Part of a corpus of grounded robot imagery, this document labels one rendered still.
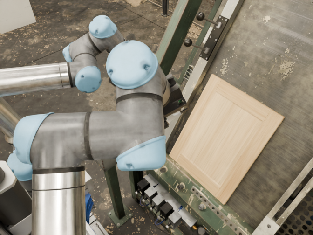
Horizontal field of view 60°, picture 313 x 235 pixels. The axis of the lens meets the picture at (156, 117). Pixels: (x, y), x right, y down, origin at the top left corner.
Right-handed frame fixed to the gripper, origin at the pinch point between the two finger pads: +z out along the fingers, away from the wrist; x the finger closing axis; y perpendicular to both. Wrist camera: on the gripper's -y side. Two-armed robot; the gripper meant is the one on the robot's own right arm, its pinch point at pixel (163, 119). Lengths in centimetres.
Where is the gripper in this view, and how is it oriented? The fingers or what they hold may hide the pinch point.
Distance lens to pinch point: 73.4
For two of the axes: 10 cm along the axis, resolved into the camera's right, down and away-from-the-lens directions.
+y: 8.7, -4.8, -1.0
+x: -4.3, -8.5, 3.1
